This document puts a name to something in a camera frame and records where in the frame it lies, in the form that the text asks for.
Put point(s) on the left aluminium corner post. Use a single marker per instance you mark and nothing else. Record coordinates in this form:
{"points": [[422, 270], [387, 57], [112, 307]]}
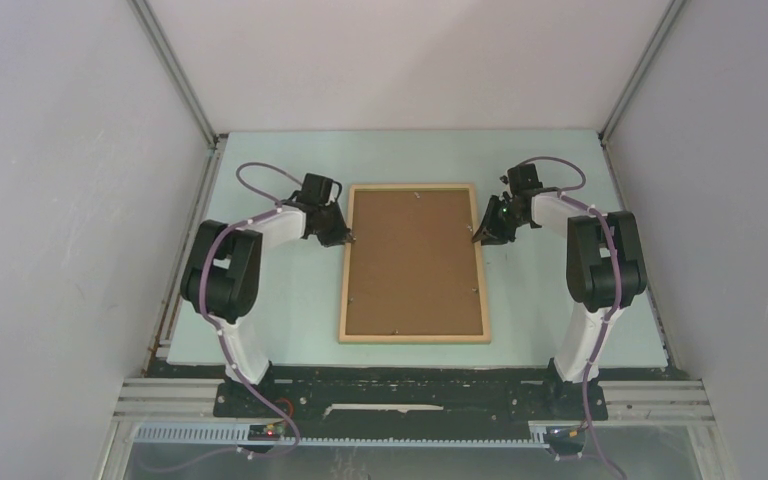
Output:
{"points": [[157, 37]]}

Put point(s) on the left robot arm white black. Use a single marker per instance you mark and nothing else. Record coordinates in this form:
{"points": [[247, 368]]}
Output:
{"points": [[221, 279]]}

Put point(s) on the brown cardboard backing board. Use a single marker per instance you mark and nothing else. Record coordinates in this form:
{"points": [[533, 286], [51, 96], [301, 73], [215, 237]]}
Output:
{"points": [[410, 265]]}

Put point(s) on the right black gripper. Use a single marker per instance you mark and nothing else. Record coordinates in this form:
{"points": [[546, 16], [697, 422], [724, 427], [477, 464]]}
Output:
{"points": [[489, 230]]}

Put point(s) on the aluminium corner post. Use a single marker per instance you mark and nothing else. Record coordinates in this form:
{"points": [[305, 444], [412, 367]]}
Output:
{"points": [[654, 45], [157, 37]]}

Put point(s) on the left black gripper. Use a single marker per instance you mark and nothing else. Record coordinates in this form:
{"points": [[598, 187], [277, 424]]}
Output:
{"points": [[340, 235]]}

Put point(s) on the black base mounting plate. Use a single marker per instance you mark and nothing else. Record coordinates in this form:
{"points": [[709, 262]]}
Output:
{"points": [[413, 404]]}

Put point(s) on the right aluminium corner post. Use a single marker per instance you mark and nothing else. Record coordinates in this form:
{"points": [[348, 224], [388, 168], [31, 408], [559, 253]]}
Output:
{"points": [[654, 45]]}

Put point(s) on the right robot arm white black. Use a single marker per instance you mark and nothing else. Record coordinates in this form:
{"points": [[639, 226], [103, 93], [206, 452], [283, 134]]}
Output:
{"points": [[605, 267]]}

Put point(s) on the aluminium rail base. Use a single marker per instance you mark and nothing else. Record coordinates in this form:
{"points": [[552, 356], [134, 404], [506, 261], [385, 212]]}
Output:
{"points": [[156, 410]]}

